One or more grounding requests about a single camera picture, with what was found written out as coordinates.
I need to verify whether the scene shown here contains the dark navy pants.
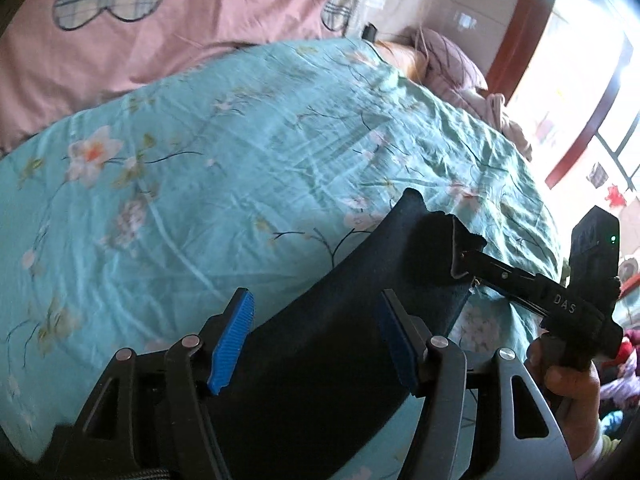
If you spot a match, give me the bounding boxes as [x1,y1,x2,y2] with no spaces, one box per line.
[209,187,488,480]

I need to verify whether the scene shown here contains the pink quilt with plaid hearts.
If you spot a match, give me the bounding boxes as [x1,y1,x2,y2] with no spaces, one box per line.
[0,0,363,156]

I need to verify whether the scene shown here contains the purple pillow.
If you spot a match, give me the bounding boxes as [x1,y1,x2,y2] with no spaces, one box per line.
[405,27,489,106]

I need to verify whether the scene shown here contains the orange pillow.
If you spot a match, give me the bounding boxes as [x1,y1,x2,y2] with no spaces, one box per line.
[375,40,431,81]

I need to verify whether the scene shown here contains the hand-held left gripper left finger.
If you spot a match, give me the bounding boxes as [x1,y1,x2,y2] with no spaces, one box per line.
[75,287,256,480]

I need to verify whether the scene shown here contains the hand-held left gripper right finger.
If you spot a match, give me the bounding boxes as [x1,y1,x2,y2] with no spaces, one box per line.
[376,289,577,480]

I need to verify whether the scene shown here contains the red wooden window frame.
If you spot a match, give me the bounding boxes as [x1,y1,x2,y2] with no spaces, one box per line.
[485,0,640,191]

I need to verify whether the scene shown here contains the teal floral quilt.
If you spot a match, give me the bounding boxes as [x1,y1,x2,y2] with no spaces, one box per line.
[0,37,566,480]

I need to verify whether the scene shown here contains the thin hanging cable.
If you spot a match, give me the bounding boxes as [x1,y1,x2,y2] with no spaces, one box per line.
[416,0,432,56]

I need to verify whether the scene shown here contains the pile of colourful clothes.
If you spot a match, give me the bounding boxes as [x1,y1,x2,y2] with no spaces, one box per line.
[597,327,640,443]

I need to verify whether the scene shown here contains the person's right hand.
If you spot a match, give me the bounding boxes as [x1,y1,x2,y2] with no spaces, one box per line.
[525,337,602,461]

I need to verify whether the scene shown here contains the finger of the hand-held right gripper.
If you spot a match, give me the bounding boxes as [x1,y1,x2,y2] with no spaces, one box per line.
[472,276,546,318]
[460,248,543,288]

